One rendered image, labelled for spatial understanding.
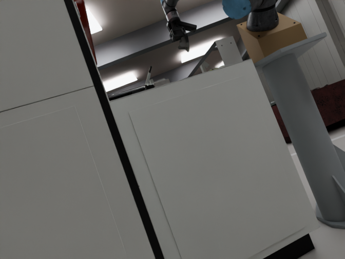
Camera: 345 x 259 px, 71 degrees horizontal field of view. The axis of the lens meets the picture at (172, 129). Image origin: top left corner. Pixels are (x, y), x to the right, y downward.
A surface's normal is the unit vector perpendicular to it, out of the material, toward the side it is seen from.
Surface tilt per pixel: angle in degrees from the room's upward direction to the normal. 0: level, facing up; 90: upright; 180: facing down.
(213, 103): 90
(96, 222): 90
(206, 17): 90
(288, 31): 90
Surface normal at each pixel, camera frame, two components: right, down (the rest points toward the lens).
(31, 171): 0.21, -0.15
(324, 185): -0.65, 0.18
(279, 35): -0.01, -0.07
